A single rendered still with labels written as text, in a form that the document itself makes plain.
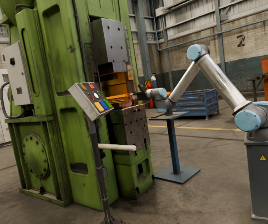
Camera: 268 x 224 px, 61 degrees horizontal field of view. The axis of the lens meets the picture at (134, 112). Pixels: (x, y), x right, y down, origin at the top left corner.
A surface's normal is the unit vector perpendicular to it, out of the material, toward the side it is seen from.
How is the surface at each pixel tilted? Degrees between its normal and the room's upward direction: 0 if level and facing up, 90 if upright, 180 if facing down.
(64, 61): 89
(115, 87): 90
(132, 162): 90
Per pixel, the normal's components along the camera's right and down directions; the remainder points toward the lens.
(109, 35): 0.79, -0.05
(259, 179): -0.45, 0.18
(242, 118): -0.65, 0.26
